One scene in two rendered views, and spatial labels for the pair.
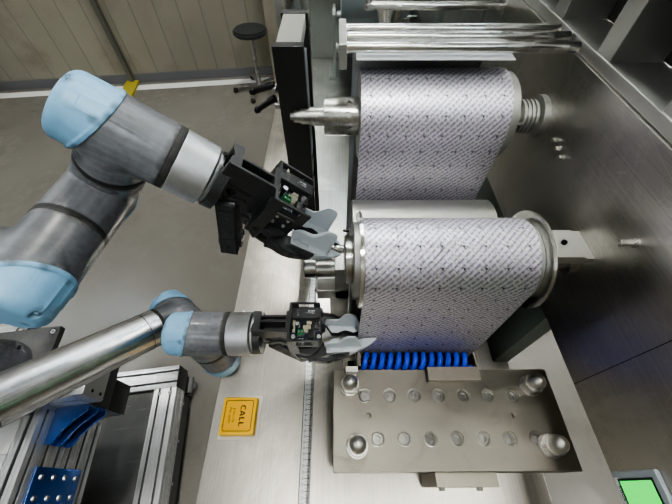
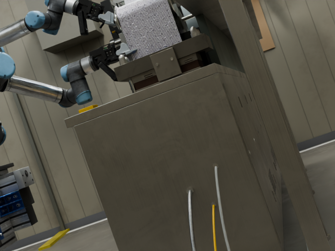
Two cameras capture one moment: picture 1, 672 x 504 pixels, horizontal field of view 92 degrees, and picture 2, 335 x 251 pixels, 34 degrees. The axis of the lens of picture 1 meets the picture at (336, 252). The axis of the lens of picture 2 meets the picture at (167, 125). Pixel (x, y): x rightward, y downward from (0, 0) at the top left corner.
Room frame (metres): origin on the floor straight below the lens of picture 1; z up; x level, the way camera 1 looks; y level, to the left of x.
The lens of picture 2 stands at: (-2.14, -0.60, 0.74)
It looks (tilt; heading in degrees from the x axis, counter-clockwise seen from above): 0 degrees down; 12
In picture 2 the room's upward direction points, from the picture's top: 20 degrees counter-clockwise
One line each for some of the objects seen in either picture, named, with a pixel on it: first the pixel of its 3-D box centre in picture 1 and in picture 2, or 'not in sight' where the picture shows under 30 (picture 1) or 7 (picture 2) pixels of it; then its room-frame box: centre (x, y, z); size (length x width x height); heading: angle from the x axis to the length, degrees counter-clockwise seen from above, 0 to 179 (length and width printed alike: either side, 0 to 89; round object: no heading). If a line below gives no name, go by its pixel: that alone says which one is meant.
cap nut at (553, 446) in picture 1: (557, 444); (194, 32); (0.06, -0.36, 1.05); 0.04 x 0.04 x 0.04
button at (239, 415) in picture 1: (239, 416); (88, 109); (0.12, 0.20, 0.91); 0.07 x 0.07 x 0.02; 0
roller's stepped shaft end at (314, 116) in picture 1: (307, 116); not in sight; (0.53, 0.05, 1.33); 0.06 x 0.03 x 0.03; 90
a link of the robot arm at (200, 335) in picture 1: (200, 333); (74, 71); (0.22, 0.24, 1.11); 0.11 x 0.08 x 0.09; 90
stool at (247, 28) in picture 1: (253, 61); not in sight; (3.23, 0.78, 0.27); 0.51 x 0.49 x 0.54; 9
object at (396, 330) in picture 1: (425, 332); (153, 38); (0.22, -0.16, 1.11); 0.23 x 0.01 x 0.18; 90
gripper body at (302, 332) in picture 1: (290, 331); (104, 57); (0.22, 0.08, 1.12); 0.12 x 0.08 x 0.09; 90
